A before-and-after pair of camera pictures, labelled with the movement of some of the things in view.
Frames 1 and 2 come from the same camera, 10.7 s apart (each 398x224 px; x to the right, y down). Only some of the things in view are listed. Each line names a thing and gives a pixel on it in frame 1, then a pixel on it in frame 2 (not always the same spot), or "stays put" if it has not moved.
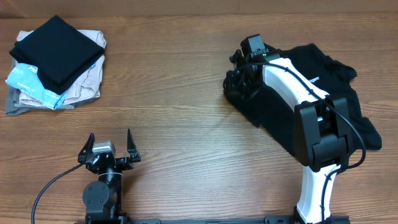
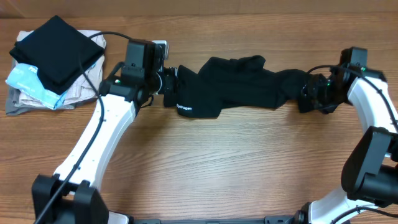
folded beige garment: [89, 86] stays put
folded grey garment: [13, 105] stays put
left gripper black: [126, 163] -> [171, 77]
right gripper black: [230, 88] -> [310, 88]
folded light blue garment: [25, 78] stays put
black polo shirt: [277, 116] -> [222, 83]
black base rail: [240, 220] stays put
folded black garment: [61, 53] stays put
